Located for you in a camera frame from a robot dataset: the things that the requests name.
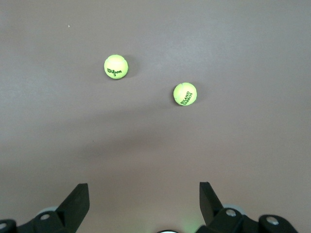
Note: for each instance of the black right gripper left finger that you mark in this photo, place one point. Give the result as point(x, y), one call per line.
point(73, 208)

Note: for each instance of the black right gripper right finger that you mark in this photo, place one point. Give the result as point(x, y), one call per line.
point(213, 213)

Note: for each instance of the yellow Roland Garros tennis ball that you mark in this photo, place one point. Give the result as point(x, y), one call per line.
point(185, 94)

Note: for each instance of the yellow Wilson print tennis ball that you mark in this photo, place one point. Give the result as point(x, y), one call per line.
point(115, 66)

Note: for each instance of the brown table mat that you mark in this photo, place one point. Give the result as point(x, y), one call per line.
point(155, 145)

